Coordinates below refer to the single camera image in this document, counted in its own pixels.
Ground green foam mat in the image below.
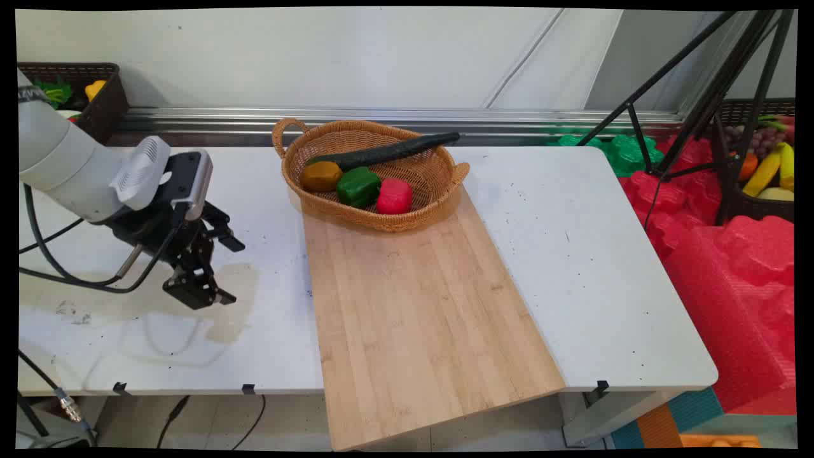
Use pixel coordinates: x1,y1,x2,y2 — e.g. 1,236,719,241
547,130,666,178

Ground bamboo wooden cutting board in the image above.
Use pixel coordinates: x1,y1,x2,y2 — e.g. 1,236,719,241
299,184,567,452

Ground yellow-brown toy bell pepper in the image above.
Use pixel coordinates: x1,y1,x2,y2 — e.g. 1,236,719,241
300,161,344,193

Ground black thick arm cable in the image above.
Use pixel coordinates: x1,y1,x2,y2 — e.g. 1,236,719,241
23,183,144,286

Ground green toy bell pepper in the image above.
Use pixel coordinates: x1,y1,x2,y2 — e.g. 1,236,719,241
336,166,382,209

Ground black cable with metal connector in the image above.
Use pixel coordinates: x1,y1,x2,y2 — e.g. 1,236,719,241
18,349,97,447

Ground dark woven storage basket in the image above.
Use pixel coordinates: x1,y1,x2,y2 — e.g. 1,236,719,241
18,62,130,144

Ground teal foam mat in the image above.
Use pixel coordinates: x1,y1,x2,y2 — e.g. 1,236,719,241
609,387,726,450

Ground black camera tripod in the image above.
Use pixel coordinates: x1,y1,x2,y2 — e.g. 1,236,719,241
576,10,796,227

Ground white table leg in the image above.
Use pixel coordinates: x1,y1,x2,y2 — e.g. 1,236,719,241
558,389,676,447

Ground yellow toy banana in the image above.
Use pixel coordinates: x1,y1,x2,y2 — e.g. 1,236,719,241
778,141,796,192
742,147,782,198

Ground aluminium wall rail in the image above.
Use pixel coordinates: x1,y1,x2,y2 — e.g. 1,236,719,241
105,106,686,148

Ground dark green toy cucumber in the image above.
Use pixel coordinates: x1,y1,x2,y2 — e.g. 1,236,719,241
305,132,461,172

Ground dark fruit-filled woven basket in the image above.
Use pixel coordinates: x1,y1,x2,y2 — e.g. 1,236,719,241
711,97,796,224

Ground red toy bell pepper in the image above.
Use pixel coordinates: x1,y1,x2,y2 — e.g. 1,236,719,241
375,177,414,216

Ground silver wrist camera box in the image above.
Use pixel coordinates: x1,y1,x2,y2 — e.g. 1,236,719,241
164,150,214,221

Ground purple toy grapes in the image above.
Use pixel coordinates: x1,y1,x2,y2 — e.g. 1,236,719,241
725,125,789,160

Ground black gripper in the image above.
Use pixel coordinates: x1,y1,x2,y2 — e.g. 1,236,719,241
109,202,247,311

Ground orange foam mat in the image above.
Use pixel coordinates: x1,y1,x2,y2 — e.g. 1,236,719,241
679,434,763,449

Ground red foam mat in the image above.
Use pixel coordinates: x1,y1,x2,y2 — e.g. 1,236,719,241
618,135,797,415

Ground black floor cable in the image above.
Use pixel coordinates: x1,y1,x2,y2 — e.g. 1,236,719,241
230,394,267,451
155,395,191,450

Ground black thin arm cable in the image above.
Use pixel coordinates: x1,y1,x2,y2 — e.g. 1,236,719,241
18,202,189,295

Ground woven wicker basket with handles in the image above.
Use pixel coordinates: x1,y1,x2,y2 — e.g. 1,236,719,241
272,118,471,233

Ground green leafy toy vegetable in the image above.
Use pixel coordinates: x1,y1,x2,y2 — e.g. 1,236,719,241
34,79,74,107

